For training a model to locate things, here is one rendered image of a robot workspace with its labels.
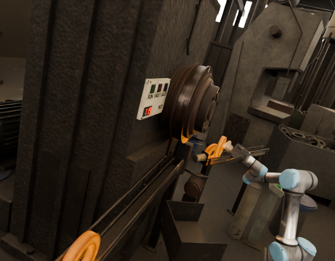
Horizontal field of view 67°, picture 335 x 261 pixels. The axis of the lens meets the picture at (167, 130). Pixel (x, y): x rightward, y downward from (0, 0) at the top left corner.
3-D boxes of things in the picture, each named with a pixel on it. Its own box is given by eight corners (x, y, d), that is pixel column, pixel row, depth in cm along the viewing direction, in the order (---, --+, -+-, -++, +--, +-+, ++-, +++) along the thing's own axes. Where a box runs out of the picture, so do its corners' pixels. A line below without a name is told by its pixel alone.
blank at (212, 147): (205, 164, 205) (208, 166, 202) (201, 150, 195) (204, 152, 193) (219, 153, 209) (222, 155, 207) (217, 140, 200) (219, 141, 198)
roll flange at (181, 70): (146, 141, 138) (169, 55, 124) (173, 126, 182) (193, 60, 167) (163, 148, 136) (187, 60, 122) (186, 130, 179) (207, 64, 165)
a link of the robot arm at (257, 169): (259, 180, 174) (267, 173, 169) (246, 170, 177) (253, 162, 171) (263, 173, 180) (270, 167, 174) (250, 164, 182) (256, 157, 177)
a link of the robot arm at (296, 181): (302, 268, 142) (315, 172, 142) (281, 270, 137) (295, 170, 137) (285, 257, 154) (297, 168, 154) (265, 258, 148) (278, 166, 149)
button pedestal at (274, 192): (241, 244, 217) (269, 183, 198) (243, 229, 239) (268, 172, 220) (260, 253, 213) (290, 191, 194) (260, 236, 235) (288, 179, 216)
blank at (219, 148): (219, 139, 174) (223, 141, 173) (224, 133, 188) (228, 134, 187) (212, 158, 180) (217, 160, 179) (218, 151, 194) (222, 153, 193)
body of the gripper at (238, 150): (237, 142, 182) (251, 152, 179) (230, 150, 185) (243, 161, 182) (235, 144, 175) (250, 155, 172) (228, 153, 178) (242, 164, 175)
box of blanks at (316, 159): (267, 189, 335) (291, 136, 312) (253, 164, 414) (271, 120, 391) (343, 212, 333) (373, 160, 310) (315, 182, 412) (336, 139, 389)
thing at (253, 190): (226, 235, 223) (247, 185, 207) (228, 228, 234) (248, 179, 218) (239, 242, 219) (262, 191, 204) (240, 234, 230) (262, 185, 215)
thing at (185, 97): (163, 148, 136) (187, 60, 122) (186, 130, 179) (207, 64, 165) (173, 153, 134) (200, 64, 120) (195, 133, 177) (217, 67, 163)
